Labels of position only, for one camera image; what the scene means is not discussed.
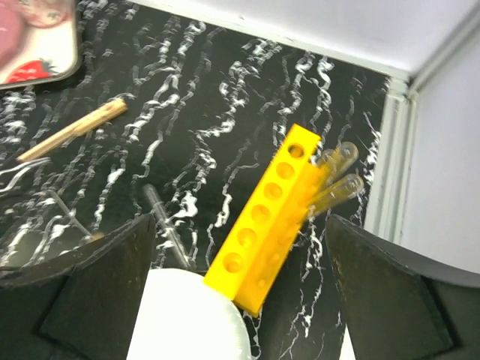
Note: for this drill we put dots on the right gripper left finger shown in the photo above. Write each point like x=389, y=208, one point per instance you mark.
x=82, y=304

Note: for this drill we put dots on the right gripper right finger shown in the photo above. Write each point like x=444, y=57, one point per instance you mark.
x=399, y=304

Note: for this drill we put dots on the glass test tube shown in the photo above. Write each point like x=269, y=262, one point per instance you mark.
x=167, y=227
x=333, y=163
x=345, y=189

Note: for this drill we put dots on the yellow test tube rack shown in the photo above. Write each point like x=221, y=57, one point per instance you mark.
x=256, y=247

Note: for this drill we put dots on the white paper plate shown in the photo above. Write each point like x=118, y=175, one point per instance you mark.
x=180, y=317

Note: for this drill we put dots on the wooden clothespin clamp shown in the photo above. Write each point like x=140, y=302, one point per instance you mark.
x=78, y=128

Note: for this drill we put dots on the strawberry pattern tray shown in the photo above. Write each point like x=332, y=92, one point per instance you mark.
x=51, y=49

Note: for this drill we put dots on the pink dotted plate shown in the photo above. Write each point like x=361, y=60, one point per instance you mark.
x=15, y=26

